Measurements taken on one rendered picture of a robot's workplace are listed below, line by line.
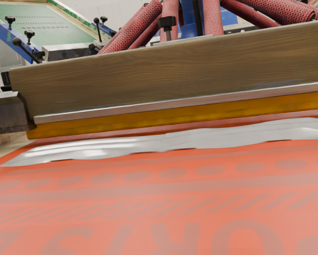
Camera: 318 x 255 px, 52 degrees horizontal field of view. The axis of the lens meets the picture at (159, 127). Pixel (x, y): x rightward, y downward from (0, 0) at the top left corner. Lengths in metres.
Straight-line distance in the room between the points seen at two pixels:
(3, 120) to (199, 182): 0.31
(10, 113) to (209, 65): 0.26
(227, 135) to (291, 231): 0.17
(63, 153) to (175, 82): 0.15
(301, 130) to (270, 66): 0.10
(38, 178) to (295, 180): 0.21
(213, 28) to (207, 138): 0.61
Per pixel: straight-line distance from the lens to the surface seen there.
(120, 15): 4.75
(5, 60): 5.37
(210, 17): 0.95
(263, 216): 0.19
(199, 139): 0.32
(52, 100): 0.45
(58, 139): 0.48
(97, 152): 0.34
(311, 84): 0.39
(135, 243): 0.18
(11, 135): 0.55
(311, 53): 0.40
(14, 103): 0.46
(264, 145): 0.31
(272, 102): 0.41
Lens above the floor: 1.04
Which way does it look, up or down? 12 degrees down
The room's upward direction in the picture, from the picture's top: 8 degrees counter-clockwise
